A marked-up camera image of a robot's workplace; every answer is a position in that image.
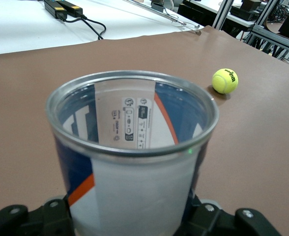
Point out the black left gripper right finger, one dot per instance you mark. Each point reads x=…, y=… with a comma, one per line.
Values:
x=220, y=223

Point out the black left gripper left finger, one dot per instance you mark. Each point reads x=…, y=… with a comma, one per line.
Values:
x=24, y=221

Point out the Wilson tennis ball can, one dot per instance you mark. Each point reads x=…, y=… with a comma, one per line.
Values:
x=139, y=186

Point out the yellow-green tennis ball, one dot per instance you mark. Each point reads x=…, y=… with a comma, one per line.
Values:
x=224, y=82

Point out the brown table mat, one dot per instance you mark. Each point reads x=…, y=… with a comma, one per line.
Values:
x=24, y=110

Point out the white table sheet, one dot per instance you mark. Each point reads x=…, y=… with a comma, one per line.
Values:
x=24, y=32

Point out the thin metal rod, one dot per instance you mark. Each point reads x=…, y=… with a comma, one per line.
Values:
x=183, y=23

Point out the black power adapter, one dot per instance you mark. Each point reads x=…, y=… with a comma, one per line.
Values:
x=53, y=8
x=72, y=8

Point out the grey cylinder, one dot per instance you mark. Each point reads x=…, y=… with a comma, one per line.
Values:
x=158, y=6

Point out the aluminium frame rack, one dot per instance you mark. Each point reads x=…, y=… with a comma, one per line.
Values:
x=223, y=12

